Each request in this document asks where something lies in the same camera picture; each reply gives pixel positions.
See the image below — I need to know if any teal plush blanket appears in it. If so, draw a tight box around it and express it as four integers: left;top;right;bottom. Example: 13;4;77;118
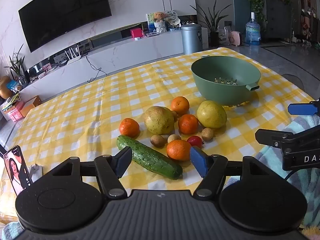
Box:
225;116;320;234

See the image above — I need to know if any small green potted plant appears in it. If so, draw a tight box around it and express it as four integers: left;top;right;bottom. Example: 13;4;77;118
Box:
4;44;28;85

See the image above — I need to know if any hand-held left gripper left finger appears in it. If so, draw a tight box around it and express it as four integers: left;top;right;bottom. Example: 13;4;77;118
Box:
42;146;133;198

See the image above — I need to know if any dark grey dresser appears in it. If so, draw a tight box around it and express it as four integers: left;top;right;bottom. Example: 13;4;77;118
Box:
265;0;294;40

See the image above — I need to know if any pink pig heater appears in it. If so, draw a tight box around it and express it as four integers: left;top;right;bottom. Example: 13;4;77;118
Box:
229;31;242;47

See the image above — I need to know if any orange box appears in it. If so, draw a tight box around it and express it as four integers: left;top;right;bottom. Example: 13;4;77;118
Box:
19;95;42;117

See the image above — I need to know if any small brown potato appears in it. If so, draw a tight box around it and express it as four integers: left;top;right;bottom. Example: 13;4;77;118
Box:
201;128;214;142

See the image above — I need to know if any green cucumber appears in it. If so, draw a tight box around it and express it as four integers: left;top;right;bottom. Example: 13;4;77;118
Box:
116;135;183;180

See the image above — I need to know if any black wall television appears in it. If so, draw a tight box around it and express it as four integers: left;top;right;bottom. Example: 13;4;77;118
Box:
18;0;112;53

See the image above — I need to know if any transparent grey chair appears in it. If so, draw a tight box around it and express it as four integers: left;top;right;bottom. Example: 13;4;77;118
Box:
282;74;304;92

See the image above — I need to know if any yellow checked tablecloth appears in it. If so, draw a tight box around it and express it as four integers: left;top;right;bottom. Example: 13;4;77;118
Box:
0;51;316;202

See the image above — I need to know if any white router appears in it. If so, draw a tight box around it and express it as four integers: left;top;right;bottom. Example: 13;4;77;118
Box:
64;45;82;65

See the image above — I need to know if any small red tomato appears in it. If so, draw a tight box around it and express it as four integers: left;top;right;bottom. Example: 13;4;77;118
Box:
187;135;203;148

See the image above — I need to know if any white phone stand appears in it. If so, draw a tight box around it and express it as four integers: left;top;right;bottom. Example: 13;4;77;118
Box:
29;164;43;181

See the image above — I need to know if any blue-grey round trash can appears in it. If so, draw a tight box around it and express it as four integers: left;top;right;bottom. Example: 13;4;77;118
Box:
180;24;202;55

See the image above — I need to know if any white marble TV cabinet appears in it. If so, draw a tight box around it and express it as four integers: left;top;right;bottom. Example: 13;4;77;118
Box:
19;29;209;103

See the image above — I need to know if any long-leaf potted plant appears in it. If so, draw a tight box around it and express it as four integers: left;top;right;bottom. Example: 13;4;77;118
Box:
190;0;233;47

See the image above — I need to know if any white plastic bag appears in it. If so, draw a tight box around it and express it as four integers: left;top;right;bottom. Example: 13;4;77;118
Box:
218;27;230;46

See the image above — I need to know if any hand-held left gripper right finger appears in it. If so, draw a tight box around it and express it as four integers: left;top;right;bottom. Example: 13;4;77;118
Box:
189;146;282;198

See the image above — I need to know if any blue water jug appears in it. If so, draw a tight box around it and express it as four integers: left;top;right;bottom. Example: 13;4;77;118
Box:
245;12;261;46

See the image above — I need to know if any black power cable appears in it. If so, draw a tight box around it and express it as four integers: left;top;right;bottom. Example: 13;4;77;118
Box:
85;52;108;82

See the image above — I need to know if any green picture card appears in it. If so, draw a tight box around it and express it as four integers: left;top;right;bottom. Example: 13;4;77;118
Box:
146;12;160;32

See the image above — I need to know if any cluttered toy shelf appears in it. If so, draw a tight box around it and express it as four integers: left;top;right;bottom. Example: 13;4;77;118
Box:
297;0;320;46

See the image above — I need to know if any pink box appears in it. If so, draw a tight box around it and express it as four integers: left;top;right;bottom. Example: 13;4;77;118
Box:
2;102;25;122

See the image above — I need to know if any orange mandarin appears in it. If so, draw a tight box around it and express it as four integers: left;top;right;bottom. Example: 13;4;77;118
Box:
178;114;199;134
166;139;192;161
119;118;140;138
171;96;190;115

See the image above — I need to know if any yellow lemon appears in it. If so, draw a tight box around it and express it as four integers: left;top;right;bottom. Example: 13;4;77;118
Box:
196;100;227;129

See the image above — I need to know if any brown teddy bear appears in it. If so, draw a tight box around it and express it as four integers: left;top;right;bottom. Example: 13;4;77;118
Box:
153;12;166;34

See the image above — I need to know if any round paper fan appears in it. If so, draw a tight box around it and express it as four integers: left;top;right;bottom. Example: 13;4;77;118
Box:
164;10;181;28

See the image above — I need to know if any smartphone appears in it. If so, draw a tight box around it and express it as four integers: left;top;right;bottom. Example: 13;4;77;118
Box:
3;145;33;195

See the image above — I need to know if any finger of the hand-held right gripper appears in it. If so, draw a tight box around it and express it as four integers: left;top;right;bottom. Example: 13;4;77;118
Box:
255;128;294;147
287;101;320;117

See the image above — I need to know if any green colander bowl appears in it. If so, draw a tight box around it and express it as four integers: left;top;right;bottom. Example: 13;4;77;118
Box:
191;56;261;106

